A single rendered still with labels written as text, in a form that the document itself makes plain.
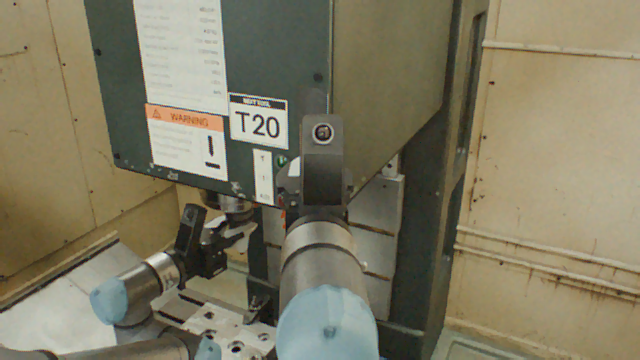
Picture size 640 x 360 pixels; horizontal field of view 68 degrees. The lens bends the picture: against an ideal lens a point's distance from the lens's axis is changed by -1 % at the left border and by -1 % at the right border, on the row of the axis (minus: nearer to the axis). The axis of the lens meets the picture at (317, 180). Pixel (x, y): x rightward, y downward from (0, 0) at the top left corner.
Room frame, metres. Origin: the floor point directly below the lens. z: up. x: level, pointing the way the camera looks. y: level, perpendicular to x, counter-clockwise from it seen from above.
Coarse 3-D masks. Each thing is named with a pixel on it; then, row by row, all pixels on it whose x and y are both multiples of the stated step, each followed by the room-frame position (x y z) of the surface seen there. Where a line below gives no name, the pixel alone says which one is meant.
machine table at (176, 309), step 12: (180, 300) 1.33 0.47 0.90; (192, 300) 1.34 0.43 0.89; (204, 300) 1.33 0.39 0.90; (216, 300) 1.33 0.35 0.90; (168, 312) 1.27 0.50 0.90; (180, 312) 1.27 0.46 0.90; (192, 312) 1.27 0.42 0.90; (240, 312) 1.27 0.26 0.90; (180, 324) 1.25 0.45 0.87; (276, 324) 1.21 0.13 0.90
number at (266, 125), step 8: (256, 112) 0.66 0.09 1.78; (264, 112) 0.66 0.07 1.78; (272, 112) 0.65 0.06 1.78; (256, 120) 0.66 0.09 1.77; (264, 120) 0.66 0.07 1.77; (272, 120) 0.65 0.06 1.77; (280, 120) 0.64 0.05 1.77; (256, 128) 0.66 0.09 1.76; (264, 128) 0.66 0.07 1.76; (272, 128) 0.65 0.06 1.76; (280, 128) 0.64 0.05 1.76; (256, 136) 0.66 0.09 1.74; (264, 136) 0.66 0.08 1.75; (272, 136) 0.65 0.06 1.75; (280, 136) 0.64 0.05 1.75
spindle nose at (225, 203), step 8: (200, 192) 0.90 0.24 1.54; (208, 192) 0.87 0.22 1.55; (208, 200) 0.88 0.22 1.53; (216, 200) 0.87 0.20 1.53; (224, 200) 0.86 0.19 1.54; (232, 200) 0.86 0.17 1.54; (240, 200) 0.86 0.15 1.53; (216, 208) 0.87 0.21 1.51; (224, 208) 0.86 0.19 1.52; (232, 208) 0.86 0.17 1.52; (240, 208) 0.86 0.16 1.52; (248, 208) 0.87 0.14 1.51
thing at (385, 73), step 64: (128, 0) 0.77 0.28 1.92; (256, 0) 0.66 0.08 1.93; (320, 0) 0.62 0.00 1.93; (384, 0) 0.76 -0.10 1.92; (448, 0) 1.14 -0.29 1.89; (128, 64) 0.78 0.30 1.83; (256, 64) 0.66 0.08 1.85; (320, 64) 0.62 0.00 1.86; (384, 64) 0.78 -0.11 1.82; (128, 128) 0.79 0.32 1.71; (384, 128) 0.80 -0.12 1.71
